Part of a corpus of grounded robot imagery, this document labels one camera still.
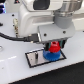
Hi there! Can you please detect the beige connector block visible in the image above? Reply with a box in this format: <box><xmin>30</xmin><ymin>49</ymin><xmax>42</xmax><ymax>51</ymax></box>
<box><xmin>13</xmin><ymin>18</ymin><xmax>18</xmax><ymax>34</ymax></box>

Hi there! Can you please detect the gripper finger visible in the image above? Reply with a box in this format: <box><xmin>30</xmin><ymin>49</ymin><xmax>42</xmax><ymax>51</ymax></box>
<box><xmin>45</xmin><ymin>42</ymin><xmax>51</xmax><ymax>51</ymax></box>
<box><xmin>60</xmin><ymin>40</ymin><xmax>66</xmax><ymax>47</ymax></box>

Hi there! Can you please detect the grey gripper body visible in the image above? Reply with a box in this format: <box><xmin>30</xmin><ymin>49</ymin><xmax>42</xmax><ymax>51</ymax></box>
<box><xmin>36</xmin><ymin>21</ymin><xmax>77</xmax><ymax>46</ymax></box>

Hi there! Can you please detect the left metal peg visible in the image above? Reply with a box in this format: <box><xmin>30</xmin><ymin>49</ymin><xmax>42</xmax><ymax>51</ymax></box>
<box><xmin>35</xmin><ymin>52</ymin><xmax>38</xmax><ymax>62</ymax></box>

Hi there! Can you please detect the blue gear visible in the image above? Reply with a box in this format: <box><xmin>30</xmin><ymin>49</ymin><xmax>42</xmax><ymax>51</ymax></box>
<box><xmin>43</xmin><ymin>51</ymin><xmax>61</xmax><ymax>61</ymax></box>

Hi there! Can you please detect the black peg base plate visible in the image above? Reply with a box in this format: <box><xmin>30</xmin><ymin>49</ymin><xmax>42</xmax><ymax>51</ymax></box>
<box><xmin>25</xmin><ymin>49</ymin><xmax>66</xmax><ymax>68</ymax></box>

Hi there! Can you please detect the black cable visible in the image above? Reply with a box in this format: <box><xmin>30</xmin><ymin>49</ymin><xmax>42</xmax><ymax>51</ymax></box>
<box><xmin>0</xmin><ymin>31</ymin><xmax>39</xmax><ymax>42</ymax></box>

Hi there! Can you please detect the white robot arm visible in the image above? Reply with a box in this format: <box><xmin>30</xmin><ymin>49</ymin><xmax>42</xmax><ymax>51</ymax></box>
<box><xmin>18</xmin><ymin>0</ymin><xmax>83</xmax><ymax>48</ymax></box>

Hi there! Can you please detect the red gear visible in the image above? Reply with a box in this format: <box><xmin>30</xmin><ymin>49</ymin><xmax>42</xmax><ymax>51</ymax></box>
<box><xmin>49</xmin><ymin>41</ymin><xmax>60</xmax><ymax>53</ymax></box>

